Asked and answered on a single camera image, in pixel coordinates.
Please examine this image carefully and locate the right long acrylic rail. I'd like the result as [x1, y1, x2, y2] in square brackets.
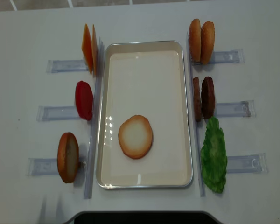
[186, 32, 205, 197]

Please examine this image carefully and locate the bottom bun acrylic holder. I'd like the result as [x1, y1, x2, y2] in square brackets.
[26, 158, 59, 176]

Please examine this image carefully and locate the inner top bun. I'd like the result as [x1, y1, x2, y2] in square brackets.
[189, 19, 201, 62]

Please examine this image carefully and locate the outer dark meat patty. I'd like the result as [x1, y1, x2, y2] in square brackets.
[201, 77, 215, 119]

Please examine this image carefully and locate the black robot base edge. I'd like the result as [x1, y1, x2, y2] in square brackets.
[74, 212, 219, 224]

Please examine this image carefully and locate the remaining bottom bun slice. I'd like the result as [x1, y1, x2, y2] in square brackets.
[57, 132, 79, 183]

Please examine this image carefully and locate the long acrylic rail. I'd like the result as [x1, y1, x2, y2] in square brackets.
[84, 38, 105, 199]
[186, 32, 205, 197]

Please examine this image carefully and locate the inner brown meat patty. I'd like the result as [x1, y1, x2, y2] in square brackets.
[193, 77, 202, 122]

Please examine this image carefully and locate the lettuce acrylic holder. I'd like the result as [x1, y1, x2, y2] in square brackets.
[227, 153, 268, 174]

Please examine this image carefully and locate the cheese acrylic holder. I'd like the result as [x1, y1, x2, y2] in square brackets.
[46, 60, 88, 73]

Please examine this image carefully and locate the green lettuce leaf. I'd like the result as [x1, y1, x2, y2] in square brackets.
[200, 116, 228, 194]

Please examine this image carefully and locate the outer orange cheese slice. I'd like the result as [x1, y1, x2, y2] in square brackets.
[81, 24, 93, 73]

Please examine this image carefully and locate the red tomato slice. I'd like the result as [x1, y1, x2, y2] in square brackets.
[75, 81, 93, 121]

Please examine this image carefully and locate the top bun acrylic holder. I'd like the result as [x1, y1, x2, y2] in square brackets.
[191, 48, 245, 67]

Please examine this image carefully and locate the patty acrylic holder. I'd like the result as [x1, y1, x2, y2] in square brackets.
[214, 100, 256, 118]

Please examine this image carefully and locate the bun acrylic holder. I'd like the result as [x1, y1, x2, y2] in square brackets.
[26, 158, 59, 176]
[191, 48, 245, 67]

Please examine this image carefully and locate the outer top bun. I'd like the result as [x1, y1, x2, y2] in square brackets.
[200, 21, 215, 65]

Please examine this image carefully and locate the left long acrylic rail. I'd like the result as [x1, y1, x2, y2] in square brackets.
[84, 38, 105, 199]

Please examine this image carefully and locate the white rectangular metal tray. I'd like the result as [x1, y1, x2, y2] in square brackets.
[96, 41, 193, 189]

